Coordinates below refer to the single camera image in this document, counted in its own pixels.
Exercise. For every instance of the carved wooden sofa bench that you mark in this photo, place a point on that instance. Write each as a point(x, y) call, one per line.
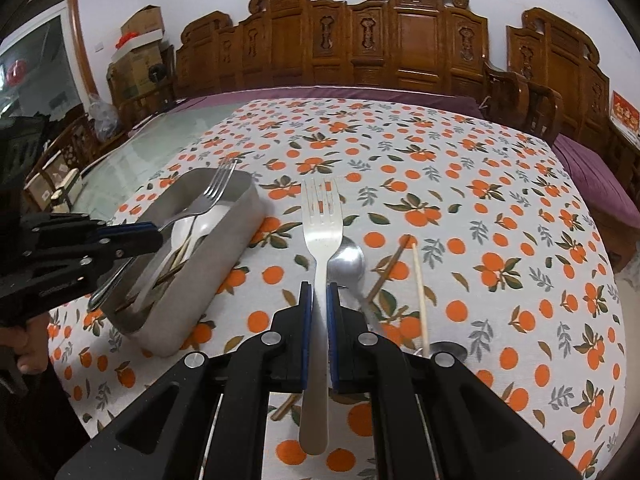
point(410, 35)

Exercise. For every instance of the rectangular metal tray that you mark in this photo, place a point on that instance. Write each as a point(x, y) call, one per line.
point(220, 280)

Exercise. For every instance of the small brown cardboard box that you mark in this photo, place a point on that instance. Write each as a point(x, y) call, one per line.
point(145, 20)

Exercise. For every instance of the wooden block with black band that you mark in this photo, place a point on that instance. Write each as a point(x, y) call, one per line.
point(67, 185)

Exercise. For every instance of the carved wooden armchair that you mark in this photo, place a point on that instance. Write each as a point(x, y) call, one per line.
point(555, 55)

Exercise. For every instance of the large brown cardboard box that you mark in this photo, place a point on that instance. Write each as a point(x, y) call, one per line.
point(132, 75)

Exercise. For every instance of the white flat box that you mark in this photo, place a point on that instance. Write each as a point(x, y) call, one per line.
point(147, 42)

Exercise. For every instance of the red plastic bag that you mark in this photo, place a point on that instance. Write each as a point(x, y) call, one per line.
point(127, 39)

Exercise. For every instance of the red gift box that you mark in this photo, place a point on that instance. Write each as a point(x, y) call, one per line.
point(625, 112)

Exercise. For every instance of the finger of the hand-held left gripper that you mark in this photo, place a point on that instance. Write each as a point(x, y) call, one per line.
point(130, 230)
point(135, 249)

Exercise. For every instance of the steel spoon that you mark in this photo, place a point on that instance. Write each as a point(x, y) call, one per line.
point(346, 260)
point(452, 349)

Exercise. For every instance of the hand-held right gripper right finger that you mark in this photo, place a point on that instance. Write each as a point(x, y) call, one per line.
point(350, 355)

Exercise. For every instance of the white plastic spoon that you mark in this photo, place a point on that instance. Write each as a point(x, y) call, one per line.
point(200, 225)

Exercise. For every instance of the light bamboo chopstick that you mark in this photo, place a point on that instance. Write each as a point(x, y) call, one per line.
point(182, 252)
point(419, 290)

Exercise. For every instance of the orange print tablecloth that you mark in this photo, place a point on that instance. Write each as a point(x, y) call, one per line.
point(450, 185)

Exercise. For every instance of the clear plastic bag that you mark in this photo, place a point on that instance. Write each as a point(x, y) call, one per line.
point(107, 117)

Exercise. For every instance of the slim steel fork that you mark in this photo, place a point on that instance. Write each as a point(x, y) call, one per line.
point(215, 185)

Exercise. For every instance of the person's left hand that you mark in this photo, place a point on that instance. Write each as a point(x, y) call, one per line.
point(30, 340)

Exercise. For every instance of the long purple sofa cushion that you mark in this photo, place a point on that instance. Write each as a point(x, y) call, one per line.
point(350, 91)

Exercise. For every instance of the wooden side chair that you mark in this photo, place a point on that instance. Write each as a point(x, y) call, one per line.
point(75, 140)

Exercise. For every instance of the black fan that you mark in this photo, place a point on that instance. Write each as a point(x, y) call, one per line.
point(157, 72)

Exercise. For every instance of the wide steel fork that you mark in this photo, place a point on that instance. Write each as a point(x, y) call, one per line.
point(320, 240)

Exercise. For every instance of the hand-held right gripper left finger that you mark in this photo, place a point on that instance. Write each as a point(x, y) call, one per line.
point(295, 350)

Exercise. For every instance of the wooden door frame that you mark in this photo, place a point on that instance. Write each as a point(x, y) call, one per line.
point(80, 35)

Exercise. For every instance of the purple armchair cushion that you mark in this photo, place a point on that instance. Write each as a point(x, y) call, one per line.
point(595, 175)

